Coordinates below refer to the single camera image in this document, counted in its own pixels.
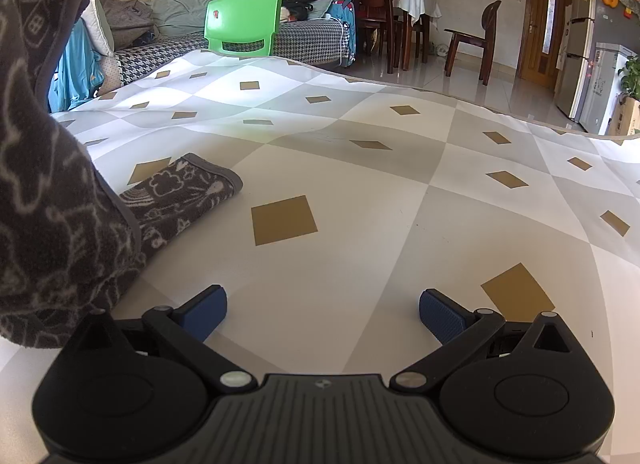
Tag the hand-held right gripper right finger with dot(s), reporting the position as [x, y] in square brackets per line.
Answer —
[440, 311]

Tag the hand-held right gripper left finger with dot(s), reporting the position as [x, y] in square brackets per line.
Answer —
[207, 306]

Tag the grey doodle print fleece jacket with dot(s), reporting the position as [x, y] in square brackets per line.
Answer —
[40, 194]

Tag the light blue cartoon garment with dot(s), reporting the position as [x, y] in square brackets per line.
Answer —
[75, 74]

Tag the cardboard box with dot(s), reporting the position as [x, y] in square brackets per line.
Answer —
[627, 119]

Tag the white freezer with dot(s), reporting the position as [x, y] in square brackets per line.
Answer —
[600, 89]

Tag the houndstooth sofa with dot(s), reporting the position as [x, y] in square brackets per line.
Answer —
[300, 41]

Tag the green plastic chair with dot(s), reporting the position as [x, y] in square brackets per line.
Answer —
[240, 14]

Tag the pale green blanket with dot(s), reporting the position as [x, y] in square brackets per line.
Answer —
[180, 11]

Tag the blue backpack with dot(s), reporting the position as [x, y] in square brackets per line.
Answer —
[345, 29]

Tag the grey hoodie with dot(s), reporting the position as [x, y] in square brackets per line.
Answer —
[127, 19]

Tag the white pillow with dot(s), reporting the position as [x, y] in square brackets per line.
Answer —
[97, 26]

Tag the potted plant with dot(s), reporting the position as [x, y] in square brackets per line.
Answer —
[632, 79]

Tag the silver refrigerator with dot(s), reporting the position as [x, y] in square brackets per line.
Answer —
[580, 44]

